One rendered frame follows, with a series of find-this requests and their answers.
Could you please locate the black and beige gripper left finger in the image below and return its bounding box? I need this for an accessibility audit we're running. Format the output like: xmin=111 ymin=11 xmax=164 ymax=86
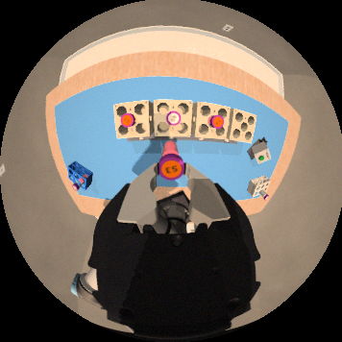
xmin=87 ymin=162 xmax=159 ymax=269

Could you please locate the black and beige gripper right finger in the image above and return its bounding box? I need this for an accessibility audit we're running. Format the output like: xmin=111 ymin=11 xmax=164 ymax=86
xmin=183 ymin=162 xmax=260 ymax=261

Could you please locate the clear graduated tube with yellow liquid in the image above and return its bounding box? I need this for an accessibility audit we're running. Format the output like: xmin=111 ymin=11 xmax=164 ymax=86
xmin=120 ymin=113 xmax=136 ymax=128

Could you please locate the dark blue tube rack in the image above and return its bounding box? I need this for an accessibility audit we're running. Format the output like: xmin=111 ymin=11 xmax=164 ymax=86
xmin=68 ymin=161 xmax=93 ymax=190

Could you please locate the blue bench mat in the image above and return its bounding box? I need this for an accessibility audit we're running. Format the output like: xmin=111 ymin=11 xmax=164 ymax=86
xmin=55 ymin=76 xmax=289 ymax=201

